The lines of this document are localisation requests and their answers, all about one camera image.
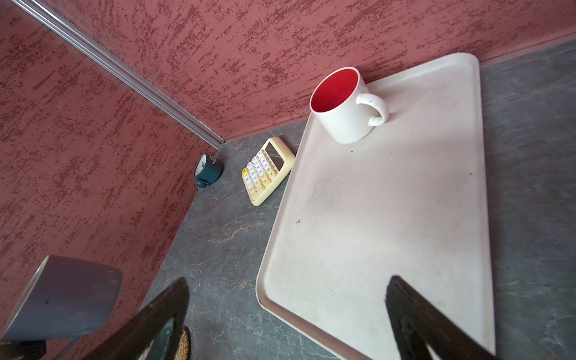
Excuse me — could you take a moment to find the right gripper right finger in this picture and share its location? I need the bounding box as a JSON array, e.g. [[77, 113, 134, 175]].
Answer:
[[385, 275, 495, 359]]

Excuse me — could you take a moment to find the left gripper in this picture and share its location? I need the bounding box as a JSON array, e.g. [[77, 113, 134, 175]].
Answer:
[[0, 340, 47, 360]]

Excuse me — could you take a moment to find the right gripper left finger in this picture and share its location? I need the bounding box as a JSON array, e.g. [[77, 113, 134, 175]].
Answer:
[[84, 277, 190, 359]]

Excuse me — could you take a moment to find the woven rattan coaster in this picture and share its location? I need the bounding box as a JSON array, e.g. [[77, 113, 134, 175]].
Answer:
[[174, 326, 191, 360]]

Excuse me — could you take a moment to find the lilac mug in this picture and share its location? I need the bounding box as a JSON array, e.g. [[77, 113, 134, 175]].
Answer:
[[1, 255, 123, 347]]

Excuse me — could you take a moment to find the red inside mug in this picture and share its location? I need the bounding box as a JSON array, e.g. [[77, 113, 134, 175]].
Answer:
[[309, 67, 390, 144]]

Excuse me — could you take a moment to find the beige serving tray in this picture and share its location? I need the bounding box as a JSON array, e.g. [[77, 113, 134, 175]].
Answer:
[[256, 52, 496, 359]]

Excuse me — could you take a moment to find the teal kitchen timer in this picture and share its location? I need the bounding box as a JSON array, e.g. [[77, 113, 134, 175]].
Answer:
[[194, 153, 224, 188]]

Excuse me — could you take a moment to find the yellow calculator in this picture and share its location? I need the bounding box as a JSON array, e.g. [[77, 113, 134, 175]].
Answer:
[[241, 136, 296, 206]]

